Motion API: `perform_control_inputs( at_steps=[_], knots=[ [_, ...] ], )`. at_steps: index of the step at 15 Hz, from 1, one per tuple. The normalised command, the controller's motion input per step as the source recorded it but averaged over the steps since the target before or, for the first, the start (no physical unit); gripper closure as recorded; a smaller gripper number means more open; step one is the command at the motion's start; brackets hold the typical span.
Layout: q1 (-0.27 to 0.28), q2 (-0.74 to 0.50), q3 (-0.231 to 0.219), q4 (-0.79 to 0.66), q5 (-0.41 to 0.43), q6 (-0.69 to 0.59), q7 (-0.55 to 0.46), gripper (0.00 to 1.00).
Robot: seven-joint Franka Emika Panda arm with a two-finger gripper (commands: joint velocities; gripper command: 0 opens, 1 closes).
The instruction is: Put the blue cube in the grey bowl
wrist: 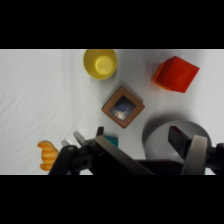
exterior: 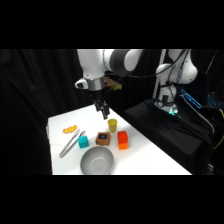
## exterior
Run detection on green base light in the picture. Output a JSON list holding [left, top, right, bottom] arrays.
[[167, 106, 181, 118]]

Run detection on blue glowing frame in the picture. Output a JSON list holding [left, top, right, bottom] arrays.
[[179, 88, 204, 110]]

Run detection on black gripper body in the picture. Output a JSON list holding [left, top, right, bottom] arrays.
[[91, 89, 107, 107]]

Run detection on yellow cup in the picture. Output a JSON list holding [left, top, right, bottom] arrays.
[[106, 118, 119, 134]]

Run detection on blue cube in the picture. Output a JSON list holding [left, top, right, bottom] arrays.
[[77, 134, 90, 150]]

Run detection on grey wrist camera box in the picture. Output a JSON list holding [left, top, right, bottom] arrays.
[[74, 78, 89, 90]]

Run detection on orange bread-shaped toy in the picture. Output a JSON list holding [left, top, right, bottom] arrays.
[[62, 124, 79, 135]]

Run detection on silver metal tongs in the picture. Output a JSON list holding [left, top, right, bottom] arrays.
[[58, 129, 87, 159]]

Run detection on orange-red block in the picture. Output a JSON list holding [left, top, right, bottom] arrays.
[[116, 130, 130, 151]]

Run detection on black cloth-covered stand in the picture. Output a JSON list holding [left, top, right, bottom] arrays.
[[123, 98, 215, 176]]

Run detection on black curtain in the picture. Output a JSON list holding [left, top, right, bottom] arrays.
[[0, 49, 224, 176]]

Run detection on yellow cable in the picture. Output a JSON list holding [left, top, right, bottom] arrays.
[[212, 107, 224, 152]]

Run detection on grey bowl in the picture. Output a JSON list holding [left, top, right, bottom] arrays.
[[79, 145, 116, 176]]

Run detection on blue lit device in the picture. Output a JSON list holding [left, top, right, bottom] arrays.
[[206, 94, 224, 110]]

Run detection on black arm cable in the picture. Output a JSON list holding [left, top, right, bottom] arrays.
[[127, 49, 190, 80]]

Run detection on yellow-brown wrist cable mount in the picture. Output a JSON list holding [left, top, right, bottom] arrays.
[[103, 77, 123, 92]]

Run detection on brown box with blue top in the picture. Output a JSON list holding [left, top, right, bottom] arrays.
[[95, 131, 112, 147]]

